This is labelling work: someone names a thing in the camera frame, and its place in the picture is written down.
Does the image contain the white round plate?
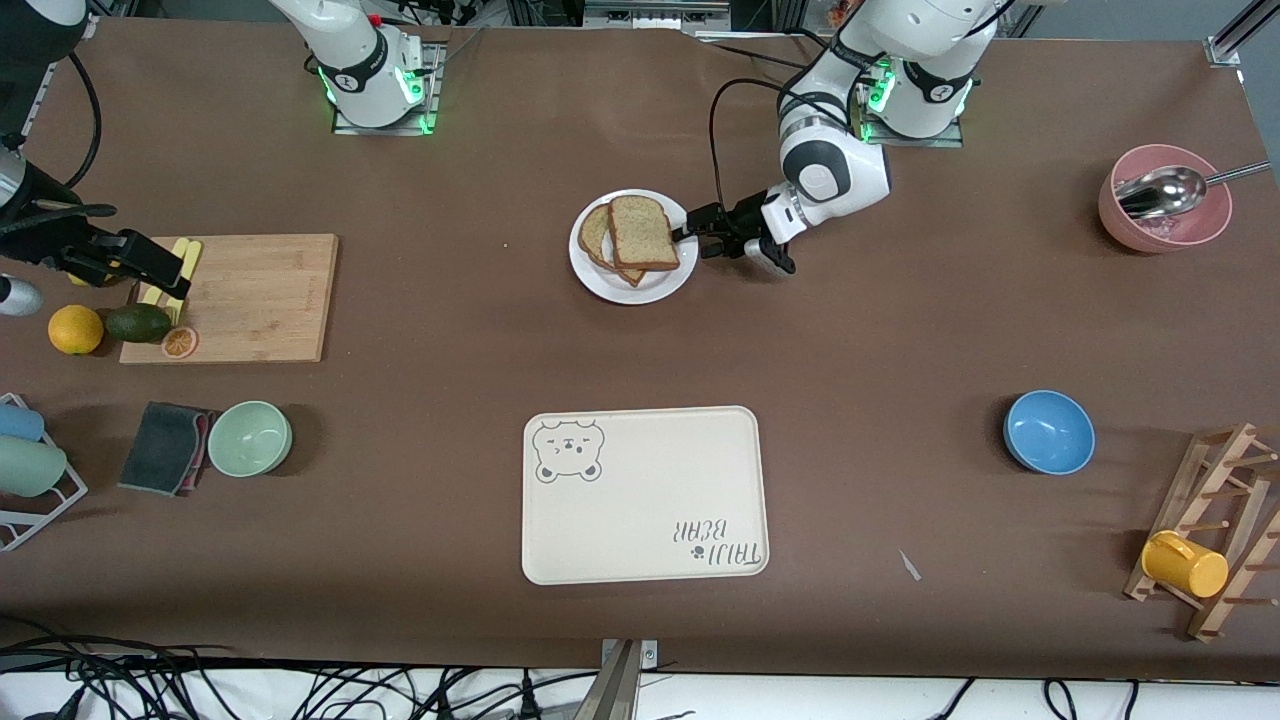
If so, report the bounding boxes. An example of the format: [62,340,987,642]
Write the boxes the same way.
[568,188,699,306]

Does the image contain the brown bread slice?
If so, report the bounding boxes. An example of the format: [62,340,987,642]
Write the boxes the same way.
[577,203,647,288]
[608,195,681,272]

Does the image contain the yellow plastic knife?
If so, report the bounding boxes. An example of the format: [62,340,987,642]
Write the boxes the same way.
[140,237,191,307]

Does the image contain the yellow plastic fork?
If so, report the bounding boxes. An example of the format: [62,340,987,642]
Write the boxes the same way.
[165,240,204,326]

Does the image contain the green avocado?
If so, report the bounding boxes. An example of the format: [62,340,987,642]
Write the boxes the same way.
[105,303,173,345]

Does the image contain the round yellow citrus fruit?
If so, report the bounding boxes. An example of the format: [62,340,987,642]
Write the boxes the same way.
[48,304,105,356]

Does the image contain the wooden cutting board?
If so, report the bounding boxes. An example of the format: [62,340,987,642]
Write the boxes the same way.
[119,233,339,365]

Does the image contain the grey folded cloth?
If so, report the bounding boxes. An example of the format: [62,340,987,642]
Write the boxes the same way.
[117,401,219,498]

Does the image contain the mint green bowl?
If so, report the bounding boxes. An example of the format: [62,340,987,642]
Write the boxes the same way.
[207,400,294,478]

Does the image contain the light blue cup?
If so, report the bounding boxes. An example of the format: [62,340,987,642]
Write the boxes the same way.
[0,402,46,443]

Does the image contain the pale green cup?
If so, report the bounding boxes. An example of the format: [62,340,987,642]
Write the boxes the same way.
[0,436,68,498]

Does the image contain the cream tray with bear print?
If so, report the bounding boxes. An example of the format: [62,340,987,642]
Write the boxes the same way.
[521,405,771,586]

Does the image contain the blue bowl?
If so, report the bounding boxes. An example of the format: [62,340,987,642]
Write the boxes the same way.
[1003,389,1096,475]

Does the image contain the metal spoon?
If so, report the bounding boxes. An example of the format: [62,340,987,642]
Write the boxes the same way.
[1114,160,1273,220]

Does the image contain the pink bowl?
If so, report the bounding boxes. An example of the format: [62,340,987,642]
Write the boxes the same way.
[1098,144,1234,254]

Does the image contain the wooden mug rack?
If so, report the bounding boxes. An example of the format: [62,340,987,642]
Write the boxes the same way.
[1123,422,1280,643]

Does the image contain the yellow mug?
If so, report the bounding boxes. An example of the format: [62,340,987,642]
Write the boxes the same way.
[1141,530,1230,599]

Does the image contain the black base cable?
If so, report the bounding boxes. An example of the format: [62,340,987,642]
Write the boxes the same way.
[695,35,841,81]

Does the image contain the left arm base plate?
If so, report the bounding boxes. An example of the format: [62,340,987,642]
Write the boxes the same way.
[856,50,966,150]

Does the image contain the white wire rack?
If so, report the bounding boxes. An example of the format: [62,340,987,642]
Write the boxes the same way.
[0,392,89,553]

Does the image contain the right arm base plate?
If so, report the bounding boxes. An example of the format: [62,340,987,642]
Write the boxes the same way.
[332,40,447,137]

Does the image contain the black cable bundle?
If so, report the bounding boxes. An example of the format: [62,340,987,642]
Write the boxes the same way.
[0,615,601,720]

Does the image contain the metal mounting bracket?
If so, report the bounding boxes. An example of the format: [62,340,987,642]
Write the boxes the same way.
[585,638,661,720]

